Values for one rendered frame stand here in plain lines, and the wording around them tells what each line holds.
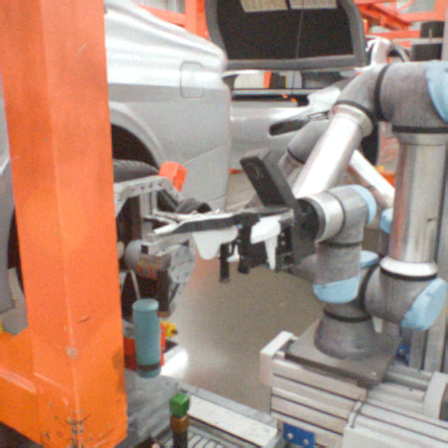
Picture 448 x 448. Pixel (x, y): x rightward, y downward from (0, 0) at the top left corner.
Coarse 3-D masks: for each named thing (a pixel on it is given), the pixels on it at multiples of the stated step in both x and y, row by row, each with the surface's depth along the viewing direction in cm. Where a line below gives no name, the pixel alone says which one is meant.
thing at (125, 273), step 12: (156, 192) 184; (120, 216) 173; (120, 228) 173; (156, 228) 200; (120, 240) 180; (132, 240) 185; (120, 264) 182; (120, 276) 177; (132, 276) 182; (120, 288) 178; (132, 288) 185; (144, 288) 196; (156, 288) 194; (132, 300) 192; (132, 312) 183
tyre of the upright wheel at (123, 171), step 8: (120, 160) 174; (120, 168) 166; (128, 168) 169; (136, 168) 173; (144, 168) 176; (152, 168) 180; (120, 176) 167; (128, 176) 170; (136, 176) 173; (144, 176) 177; (16, 240) 161; (16, 248) 161; (16, 256) 161; (16, 264) 161; (16, 272) 163; (24, 288) 163; (24, 296) 166
